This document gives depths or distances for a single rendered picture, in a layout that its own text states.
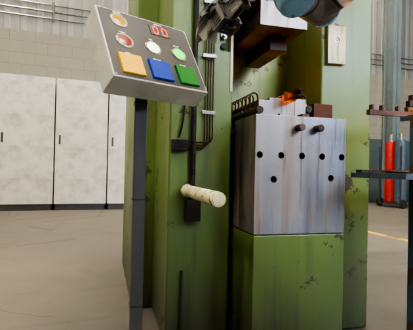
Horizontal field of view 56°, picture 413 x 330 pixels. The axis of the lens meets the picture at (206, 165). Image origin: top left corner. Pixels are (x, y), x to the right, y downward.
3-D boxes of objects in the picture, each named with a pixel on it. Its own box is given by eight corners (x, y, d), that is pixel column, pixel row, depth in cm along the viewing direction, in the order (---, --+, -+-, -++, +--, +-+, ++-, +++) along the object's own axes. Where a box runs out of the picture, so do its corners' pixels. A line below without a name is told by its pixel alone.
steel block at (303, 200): (344, 232, 152) (346, 119, 152) (253, 235, 142) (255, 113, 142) (280, 215, 206) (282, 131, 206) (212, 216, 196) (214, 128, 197)
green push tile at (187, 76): (200, 85, 126) (193, 67, 130) (182, 82, 121) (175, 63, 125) (197, 89, 128) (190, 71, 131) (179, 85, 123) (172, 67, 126)
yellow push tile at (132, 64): (147, 75, 114) (141, 55, 117) (124, 70, 109) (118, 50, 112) (144, 79, 115) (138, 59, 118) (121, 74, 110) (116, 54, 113)
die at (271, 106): (305, 118, 154) (305, 97, 154) (258, 116, 149) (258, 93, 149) (263, 128, 195) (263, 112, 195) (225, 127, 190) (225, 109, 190)
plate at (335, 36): (345, 64, 173) (346, 26, 173) (328, 63, 171) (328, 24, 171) (343, 65, 175) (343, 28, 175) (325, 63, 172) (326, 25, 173)
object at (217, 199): (227, 208, 113) (227, 190, 113) (210, 208, 112) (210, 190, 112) (193, 197, 156) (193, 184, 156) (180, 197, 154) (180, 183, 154)
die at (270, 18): (307, 29, 155) (307, 6, 155) (260, 23, 149) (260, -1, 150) (264, 58, 195) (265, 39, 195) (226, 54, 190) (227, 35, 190)
